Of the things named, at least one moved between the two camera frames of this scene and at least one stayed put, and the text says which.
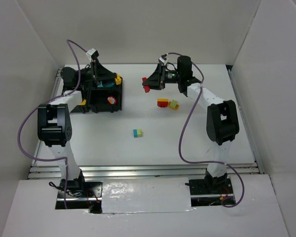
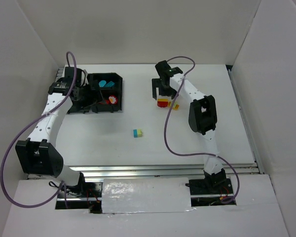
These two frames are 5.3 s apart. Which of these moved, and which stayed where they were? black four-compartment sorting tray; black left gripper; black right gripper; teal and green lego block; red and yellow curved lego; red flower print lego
Moved: black left gripper; black right gripper
Stayed: teal and green lego block; red and yellow curved lego; black four-compartment sorting tray; red flower print lego
